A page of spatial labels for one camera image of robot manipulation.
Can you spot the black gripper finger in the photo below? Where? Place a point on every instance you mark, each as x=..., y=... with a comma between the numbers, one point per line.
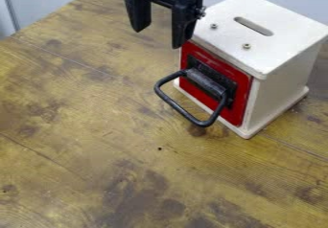
x=184, y=18
x=140, y=13

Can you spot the red wooden drawer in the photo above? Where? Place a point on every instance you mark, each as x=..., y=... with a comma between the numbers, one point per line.
x=225, y=74

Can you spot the white wooden box cabinet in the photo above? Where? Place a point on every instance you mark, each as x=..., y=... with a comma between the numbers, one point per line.
x=272, y=44

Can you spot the grey vertical pole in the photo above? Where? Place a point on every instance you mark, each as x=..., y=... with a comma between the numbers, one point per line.
x=11, y=10

